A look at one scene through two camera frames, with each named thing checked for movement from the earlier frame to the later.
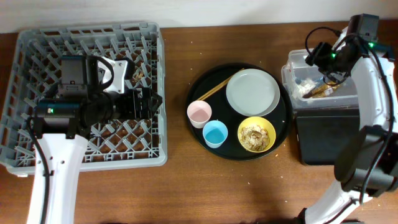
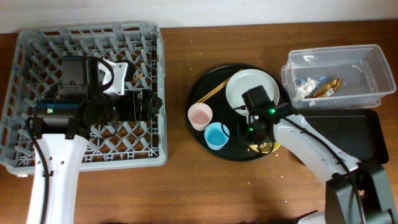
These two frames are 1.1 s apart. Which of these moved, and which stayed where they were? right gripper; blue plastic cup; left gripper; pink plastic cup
Moved: right gripper
Stayed: left gripper; blue plastic cup; pink plastic cup
